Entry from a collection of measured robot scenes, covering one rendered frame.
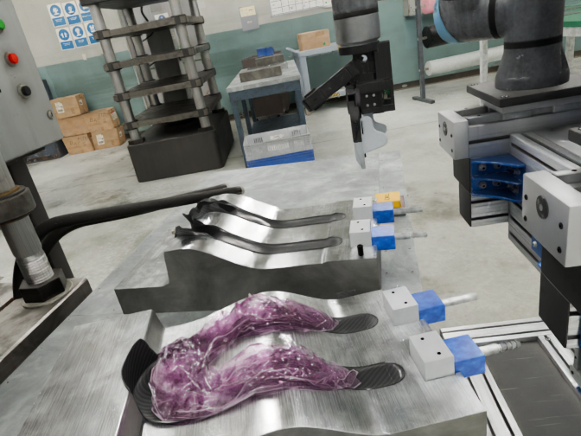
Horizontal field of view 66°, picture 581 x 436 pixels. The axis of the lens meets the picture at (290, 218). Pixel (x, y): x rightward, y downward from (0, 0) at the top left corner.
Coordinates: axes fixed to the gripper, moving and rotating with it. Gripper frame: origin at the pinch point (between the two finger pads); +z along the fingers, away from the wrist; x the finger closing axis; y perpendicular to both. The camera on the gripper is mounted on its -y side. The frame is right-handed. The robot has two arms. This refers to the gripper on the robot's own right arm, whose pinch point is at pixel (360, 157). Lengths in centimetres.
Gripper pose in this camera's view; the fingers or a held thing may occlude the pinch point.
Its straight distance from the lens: 87.1
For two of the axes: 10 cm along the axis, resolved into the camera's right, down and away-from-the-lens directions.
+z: 1.8, 9.0, 4.0
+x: 1.7, -4.2, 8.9
